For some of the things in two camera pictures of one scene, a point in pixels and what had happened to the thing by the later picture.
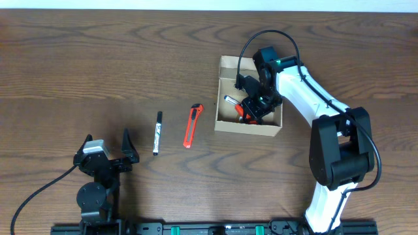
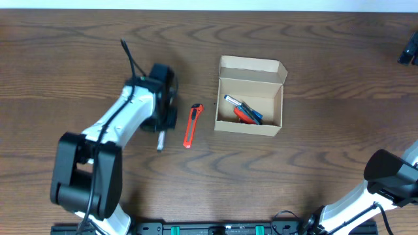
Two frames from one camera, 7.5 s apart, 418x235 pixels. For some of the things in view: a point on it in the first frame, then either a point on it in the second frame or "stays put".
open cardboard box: [226, 119] stays put
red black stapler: [240, 110] stays put
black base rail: [206, 230] stays put
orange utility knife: [195, 111] stays put
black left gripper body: [111, 162] to [162, 123]
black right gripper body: [257, 106] to [408, 54]
